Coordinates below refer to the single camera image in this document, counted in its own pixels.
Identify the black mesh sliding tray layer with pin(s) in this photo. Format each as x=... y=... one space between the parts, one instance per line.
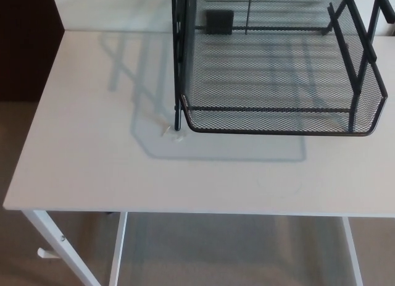
x=277 y=82

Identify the white side hook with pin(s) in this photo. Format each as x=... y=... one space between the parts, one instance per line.
x=46 y=254

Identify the dark brown wooden panel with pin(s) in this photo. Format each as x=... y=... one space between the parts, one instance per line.
x=24 y=42

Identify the black metal file tray frame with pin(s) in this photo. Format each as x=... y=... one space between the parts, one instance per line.
x=177 y=82

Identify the white table leg frame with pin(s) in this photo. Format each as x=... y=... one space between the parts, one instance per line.
x=353 y=252
x=55 y=242

